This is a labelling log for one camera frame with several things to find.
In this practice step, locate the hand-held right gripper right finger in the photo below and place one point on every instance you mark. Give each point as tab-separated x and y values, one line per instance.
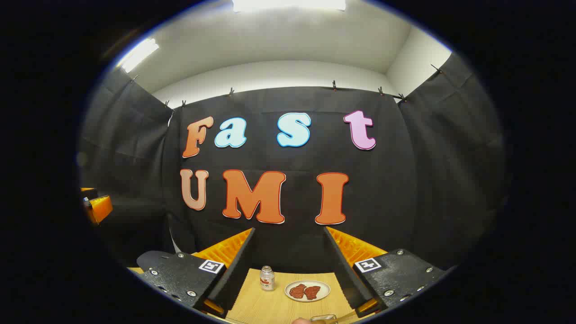
342	270

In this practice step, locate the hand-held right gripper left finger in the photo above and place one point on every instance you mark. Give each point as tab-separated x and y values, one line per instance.
238	270

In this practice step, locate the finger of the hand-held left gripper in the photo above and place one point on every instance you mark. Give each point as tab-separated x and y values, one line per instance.
101	208

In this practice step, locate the dark grey rice cooker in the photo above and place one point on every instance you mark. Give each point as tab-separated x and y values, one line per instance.
150	260

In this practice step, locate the clear bottle with red label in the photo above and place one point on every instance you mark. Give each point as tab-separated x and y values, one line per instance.
267	280

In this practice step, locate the red meat piece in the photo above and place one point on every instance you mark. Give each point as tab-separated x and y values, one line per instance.
312	293
297	291

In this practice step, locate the white round plate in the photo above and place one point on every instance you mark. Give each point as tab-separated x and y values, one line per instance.
308	300

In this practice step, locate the black backdrop cloth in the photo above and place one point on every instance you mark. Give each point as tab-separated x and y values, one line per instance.
405	180

